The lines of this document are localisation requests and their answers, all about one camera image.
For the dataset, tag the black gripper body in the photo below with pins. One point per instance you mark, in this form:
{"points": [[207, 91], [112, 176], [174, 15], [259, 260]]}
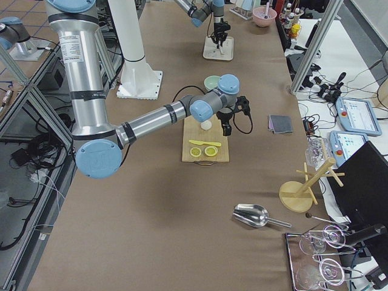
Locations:
{"points": [[225, 116], [217, 27]]}

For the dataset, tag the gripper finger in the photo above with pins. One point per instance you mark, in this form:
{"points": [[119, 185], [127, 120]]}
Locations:
{"points": [[222, 40], [215, 41]]}

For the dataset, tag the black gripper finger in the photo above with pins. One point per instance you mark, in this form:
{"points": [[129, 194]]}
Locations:
{"points": [[227, 129]]}

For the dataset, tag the white steamed bun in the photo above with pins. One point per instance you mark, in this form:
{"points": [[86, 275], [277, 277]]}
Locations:
{"points": [[206, 125]]}

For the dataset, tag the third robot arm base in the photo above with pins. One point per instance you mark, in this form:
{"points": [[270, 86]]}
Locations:
{"points": [[14, 33]]}

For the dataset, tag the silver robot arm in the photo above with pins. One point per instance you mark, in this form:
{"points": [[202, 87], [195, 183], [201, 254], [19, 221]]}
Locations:
{"points": [[98, 143], [199, 15]]}

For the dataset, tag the mint green bowl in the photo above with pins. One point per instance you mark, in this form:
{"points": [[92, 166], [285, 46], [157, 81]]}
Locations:
{"points": [[211, 82]]}

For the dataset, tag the pink bowl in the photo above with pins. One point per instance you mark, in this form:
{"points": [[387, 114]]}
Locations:
{"points": [[263, 19]]}

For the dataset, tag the beige rabbit tray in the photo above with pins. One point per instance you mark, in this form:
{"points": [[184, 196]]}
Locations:
{"points": [[224, 53]]}

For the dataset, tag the upper lemon slice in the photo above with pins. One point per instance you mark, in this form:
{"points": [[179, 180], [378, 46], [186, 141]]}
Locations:
{"points": [[211, 151]]}

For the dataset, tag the bamboo cutting board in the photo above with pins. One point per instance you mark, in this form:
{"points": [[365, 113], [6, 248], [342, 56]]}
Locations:
{"points": [[204, 154]]}

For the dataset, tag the yellow plastic knife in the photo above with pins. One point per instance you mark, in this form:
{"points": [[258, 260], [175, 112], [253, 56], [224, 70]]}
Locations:
{"points": [[208, 143]]}

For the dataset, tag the grey folded cloth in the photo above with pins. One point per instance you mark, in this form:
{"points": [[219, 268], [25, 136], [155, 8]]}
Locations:
{"points": [[280, 124]]}

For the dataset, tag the lower lemon slice stack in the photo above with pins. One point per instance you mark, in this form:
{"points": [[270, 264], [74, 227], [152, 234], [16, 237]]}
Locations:
{"points": [[195, 152]]}

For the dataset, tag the bottle rack with condiments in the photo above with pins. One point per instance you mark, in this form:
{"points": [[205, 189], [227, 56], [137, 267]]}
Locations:
{"points": [[288, 23]]}

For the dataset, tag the clear plastic bag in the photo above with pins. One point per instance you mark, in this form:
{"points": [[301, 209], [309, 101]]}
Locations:
{"points": [[317, 152]]}

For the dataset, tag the metal scoop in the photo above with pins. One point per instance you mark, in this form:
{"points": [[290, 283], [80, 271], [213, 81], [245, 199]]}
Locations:
{"points": [[255, 215]]}

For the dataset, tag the wooden mug tree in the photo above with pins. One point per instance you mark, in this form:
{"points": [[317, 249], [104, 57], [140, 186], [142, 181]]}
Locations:
{"points": [[299, 197]]}

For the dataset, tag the lower teach pendant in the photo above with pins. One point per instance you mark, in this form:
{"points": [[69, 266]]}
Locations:
{"points": [[344, 144]]}

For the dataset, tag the teach pendant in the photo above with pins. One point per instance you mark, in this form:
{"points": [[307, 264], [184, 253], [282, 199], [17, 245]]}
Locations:
{"points": [[357, 115], [344, 144]]}

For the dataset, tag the upper teach pendant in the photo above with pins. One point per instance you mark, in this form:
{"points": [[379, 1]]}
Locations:
{"points": [[357, 115]]}

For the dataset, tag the black monitor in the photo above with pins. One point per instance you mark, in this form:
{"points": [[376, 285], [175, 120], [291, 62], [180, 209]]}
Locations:
{"points": [[363, 196]]}

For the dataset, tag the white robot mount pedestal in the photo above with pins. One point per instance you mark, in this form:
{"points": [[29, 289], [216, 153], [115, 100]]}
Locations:
{"points": [[138, 80]]}

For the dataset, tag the aluminium frame post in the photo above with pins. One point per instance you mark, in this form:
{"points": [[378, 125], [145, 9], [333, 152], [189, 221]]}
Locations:
{"points": [[320, 34]]}

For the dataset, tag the wire glass rack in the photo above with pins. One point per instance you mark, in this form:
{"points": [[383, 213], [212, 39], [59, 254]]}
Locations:
{"points": [[314, 262]]}

